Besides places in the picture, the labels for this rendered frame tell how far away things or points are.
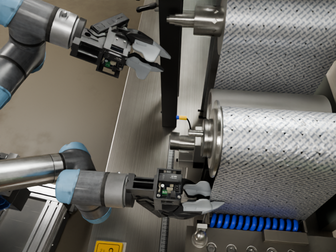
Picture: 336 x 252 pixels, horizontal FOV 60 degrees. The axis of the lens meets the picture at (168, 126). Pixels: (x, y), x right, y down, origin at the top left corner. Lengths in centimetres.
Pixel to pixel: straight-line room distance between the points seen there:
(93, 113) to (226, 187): 175
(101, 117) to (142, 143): 127
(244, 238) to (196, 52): 81
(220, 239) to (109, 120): 161
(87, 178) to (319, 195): 47
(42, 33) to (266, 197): 57
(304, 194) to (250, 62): 29
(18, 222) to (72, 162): 100
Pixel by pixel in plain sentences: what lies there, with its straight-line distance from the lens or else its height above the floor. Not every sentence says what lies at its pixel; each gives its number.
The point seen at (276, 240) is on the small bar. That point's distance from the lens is 73.
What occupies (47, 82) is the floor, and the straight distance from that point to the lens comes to 260.
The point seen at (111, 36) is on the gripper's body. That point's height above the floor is 133.
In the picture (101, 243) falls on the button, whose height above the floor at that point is 92.
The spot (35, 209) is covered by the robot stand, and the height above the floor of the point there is 21.
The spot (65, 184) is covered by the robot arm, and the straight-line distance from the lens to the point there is 66.
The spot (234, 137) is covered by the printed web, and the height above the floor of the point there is 130.
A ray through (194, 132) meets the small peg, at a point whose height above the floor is 128.
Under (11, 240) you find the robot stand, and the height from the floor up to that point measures 21.
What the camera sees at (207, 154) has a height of 125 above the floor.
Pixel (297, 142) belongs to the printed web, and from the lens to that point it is 53.
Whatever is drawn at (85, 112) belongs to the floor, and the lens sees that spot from 228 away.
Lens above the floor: 172
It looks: 54 degrees down
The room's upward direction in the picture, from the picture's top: straight up
